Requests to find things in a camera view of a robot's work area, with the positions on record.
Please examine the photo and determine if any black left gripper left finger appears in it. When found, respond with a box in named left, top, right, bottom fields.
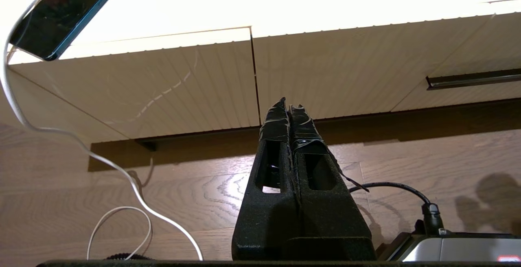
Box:
left=231, top=97, right=302, bottom=260

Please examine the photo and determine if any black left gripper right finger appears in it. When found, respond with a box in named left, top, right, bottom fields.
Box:
left=288, top=104, right=377, bottom=260

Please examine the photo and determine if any cream drawer with dark handle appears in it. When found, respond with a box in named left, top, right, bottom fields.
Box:
left=391, top=11, right=521, bottom=113

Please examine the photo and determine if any cream ribbed cabinet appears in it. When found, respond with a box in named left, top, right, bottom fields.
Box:
left=0, top=0, right=521, bottom=172

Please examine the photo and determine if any wide cream ribbed cabinet door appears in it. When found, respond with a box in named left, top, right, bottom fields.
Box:
left=250, top=13, right=496, bottom=121

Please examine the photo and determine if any narrow cream ribbed cabinet door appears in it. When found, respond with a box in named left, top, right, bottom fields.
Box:
left=8, top=27, right=261, bottom=141

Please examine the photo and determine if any black smartphone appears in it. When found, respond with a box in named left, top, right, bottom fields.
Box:
left=9, top=0, right=123, bottom=61

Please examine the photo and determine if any black robot camera cable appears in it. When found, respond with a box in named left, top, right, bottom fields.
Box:
left=349, top=182, right=446, bottom=235

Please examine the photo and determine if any silver grey wrist camera box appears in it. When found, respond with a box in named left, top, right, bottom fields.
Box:
left=377, top=230, right=521, bottom=262

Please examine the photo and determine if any white charging cable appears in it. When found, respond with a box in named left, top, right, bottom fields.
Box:
left=0, top=0, right=203, bottom=260

